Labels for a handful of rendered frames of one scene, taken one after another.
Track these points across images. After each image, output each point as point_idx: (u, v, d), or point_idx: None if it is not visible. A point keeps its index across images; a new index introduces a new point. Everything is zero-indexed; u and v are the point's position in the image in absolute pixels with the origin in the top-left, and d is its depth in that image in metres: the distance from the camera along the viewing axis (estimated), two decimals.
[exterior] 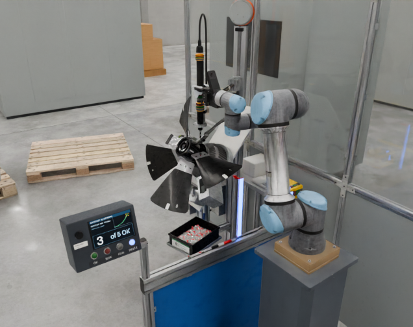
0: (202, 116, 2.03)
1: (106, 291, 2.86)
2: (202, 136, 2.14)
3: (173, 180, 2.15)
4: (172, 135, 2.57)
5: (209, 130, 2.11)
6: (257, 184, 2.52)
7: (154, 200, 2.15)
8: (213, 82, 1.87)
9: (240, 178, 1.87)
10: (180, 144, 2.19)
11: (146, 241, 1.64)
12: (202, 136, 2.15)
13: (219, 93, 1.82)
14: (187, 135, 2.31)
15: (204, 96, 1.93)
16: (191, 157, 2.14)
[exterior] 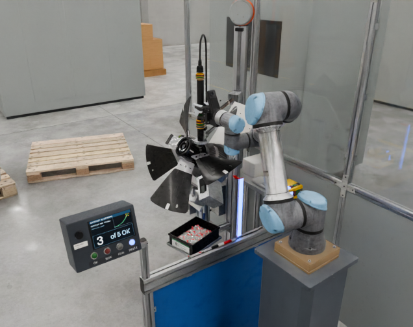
0: (202, 133, 2.07)
1: (106, 291, 2.86)
2: None
3: (173, 180, 2.15)
4: (172, 135, 2.57)
5: (209, 130, 2.11)
6: (257, 184, 2.52)
7: (154, 200, 2.15)
8: (213, 102, 1.91)
9: (240, 178, 1.87)
10: (180, 144, 2.19)
11: (146, 241, 1.64)
12: None
13: (219, 112, 1.86)
14: (187, 135, 2.31)
15: (204, 115, 1.97)
16: (191, 157, 2.14)
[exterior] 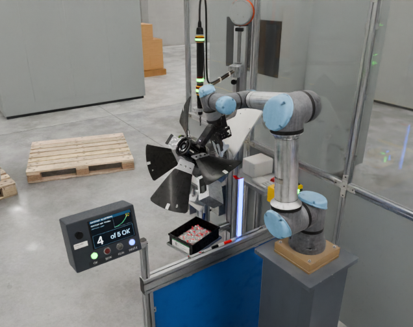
0: None
1: (106, 291, 2.86)
2: None
3: (173, 180, 2.15)
4: (172, 135, 2.57)
5: None
6: (257, 184, 2.52)
7: (154, 200, 2.15)
8: (206, 133, 1.81)
9: (240, 178, 1.87)
10: (180, 144, 2.19)
11: (146, 241, 1.64)
12: None
13: (210, 117, 1.77)
14: (187, 135, 2.31)
15: (223, 135, 1.84)
16: (191, 157, 2.14)
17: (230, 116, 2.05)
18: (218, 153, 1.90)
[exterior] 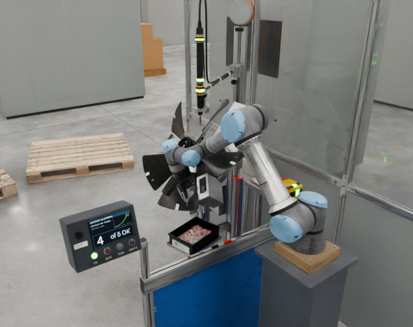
0: (202, 100, 2.00)
1: (106, 291, 2.86)
2: None
3: (162, 161, 2.29)
4: (172, 135, 2.57)
5: (202, 158, 2.05)
6: (257, 184, 2.52)
7: (143, 161, 2.38)
8: (171, 183, 1.93)
9: (240, 178, 1.87)
10: (184, 141, 2.18)
11: (146, 241, 1.64)
12: None
13: (173, 169, 1.89)
14: (205, 131, 2.23)
15: (187, 184, 1.97)
16: None
17: (216, 171, 1.94)
18: (184, 199, 2.02)
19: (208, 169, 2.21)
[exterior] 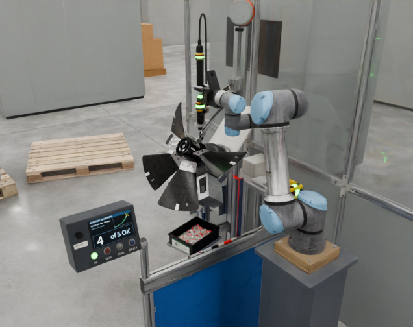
0: (202, 115, 2.03)
1: (106, 291, 2.86)
2: (198, 155, 2.10)
3: (162, 161, 2.29)
4: (172, 135, 2.57)
5: (202, 158, 2.05)
6: (257, 184, 2.52)
7: (143, 161, 2.38)
8: (213, 82, 1.87)
9: (240, 178, 1.87)
10: (184, 141, 2.18)
11: (146, 241, 1.64)
12: (198, 155, 2.10)
13: (219, 93, 1.82)
14: (205, 131, 2.23)
15: (204, 96, 1.93)
16: None
17: (216, 171, 1.94)
18: None
19: (208, 169, 2.21)
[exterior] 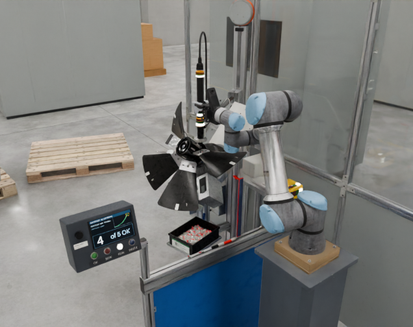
0: (202, 131, 2.07)
1: (106, 291, 2.86)
2: (198, 155, 2.10)
3: (162, 161, 2.29)
4: (172, 135, 2.57)
5: (202, 159, 2.05)
6: (257, 184, 2.52)
7: (143, 160, 2.38)
8: (213, 99, 1.91)
9: (240, 178, 1.87)
10: (184, 141, 2.18)
11: (146, 241, 1.64)
12: (198, 155, 2.10)
13: (219, 110, 1.86)
14: (205, 131, 2.23)
15: (204, 112, 1.96)
16: (180, 160, 2.18)
17: (216, 172, 1.94)
18: None
19: (208, 169, 2.21)
